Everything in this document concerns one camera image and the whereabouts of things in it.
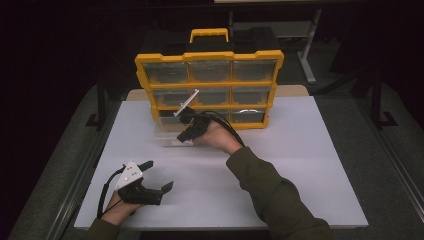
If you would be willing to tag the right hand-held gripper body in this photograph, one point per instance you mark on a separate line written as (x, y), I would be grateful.
(198, 123)

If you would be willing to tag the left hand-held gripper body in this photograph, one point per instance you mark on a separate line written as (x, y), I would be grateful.
(138, 193)

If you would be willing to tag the clear plastic drawer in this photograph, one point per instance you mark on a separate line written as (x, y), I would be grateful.
(166, 131)

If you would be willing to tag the yellow organizer case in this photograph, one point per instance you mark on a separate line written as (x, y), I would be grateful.
(210, 56)

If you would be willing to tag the person's right hand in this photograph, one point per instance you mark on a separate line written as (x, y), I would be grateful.
(218, 136)

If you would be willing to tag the person's left hand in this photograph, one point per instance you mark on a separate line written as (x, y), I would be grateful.
(120, 210)

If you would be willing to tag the grid of clear organizer bins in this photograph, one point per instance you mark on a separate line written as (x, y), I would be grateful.
(253, 70)

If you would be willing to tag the black metal stand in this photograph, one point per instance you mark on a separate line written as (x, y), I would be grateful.
(101, 100)
(377, 100)

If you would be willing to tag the white desk frame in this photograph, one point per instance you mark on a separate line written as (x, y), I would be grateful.
(308, 50)

